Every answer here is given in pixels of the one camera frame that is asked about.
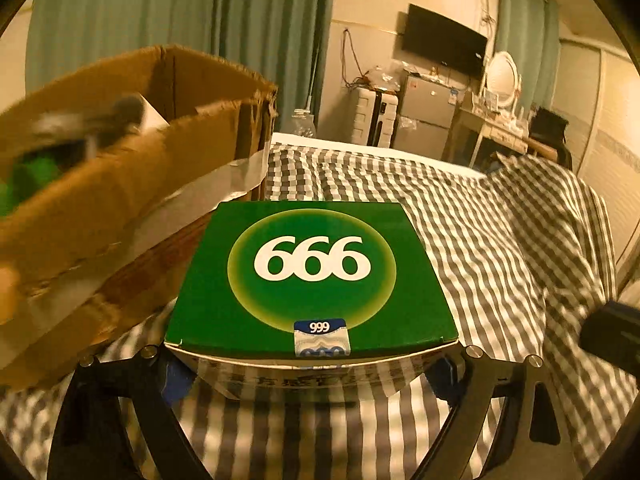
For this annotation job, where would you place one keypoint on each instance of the wooden chair rail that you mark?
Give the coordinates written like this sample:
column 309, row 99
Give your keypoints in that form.
column 537, row 146

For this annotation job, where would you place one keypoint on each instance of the white flat packet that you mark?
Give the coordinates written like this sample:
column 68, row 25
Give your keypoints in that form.
column 152, row 117

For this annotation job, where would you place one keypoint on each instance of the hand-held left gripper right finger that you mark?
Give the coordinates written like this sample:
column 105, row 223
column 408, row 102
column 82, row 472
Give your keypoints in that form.
column 450, row 380

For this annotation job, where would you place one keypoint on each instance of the black garment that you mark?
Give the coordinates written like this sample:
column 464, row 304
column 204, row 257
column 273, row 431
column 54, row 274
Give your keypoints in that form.
column 547, row 122

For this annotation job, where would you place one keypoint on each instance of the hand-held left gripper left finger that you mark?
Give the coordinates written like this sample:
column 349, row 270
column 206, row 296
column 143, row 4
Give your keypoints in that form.
column 177, row 385

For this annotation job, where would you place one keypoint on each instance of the narrow teal curtain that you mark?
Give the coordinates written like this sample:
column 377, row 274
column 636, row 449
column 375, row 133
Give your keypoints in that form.
column 525, row 20

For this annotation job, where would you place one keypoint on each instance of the green medicine box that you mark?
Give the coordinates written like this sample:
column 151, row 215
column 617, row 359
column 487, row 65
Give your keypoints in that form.
column 310, row 310

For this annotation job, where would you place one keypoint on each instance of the white dressing table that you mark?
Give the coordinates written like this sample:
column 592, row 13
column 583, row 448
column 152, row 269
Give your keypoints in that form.
column 505, row 132

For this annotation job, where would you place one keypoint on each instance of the white louvred wardrobe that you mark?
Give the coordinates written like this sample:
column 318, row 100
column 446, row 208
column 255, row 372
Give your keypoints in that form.
column 600, row 125

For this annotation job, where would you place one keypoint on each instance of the white oval vanity mirror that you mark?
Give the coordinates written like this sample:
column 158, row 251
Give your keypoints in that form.
column 500, row 77

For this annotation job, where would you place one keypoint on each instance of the torn cardboard box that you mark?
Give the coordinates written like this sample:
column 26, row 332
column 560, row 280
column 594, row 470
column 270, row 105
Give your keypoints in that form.
column 125, row 200

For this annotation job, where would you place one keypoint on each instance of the white suitcase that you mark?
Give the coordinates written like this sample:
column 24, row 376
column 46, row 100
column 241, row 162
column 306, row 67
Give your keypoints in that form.
column 372, row 115

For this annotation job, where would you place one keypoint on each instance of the silver fridge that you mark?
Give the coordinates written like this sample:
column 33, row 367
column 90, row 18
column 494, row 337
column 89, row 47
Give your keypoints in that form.
column 425, row 110

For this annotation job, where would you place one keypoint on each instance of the grey white checked blanket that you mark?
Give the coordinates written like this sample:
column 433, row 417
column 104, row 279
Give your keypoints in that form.
column 500, row 240

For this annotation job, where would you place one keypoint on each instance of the clear plastic bottle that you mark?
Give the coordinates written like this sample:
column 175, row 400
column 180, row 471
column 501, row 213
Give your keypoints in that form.
column 302, row 122

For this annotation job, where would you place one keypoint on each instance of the black wall television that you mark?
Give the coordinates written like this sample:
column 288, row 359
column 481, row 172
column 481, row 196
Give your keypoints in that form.
column 442, row 40

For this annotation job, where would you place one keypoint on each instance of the wide teal curtain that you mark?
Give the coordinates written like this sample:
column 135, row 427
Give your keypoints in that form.
column 250, row 20

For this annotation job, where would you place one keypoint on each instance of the dark grey object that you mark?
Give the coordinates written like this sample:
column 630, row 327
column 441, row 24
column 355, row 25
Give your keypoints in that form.
column 80, row 122

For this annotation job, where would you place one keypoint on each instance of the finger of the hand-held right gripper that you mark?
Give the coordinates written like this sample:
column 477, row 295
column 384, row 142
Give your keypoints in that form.
column 615, row 335

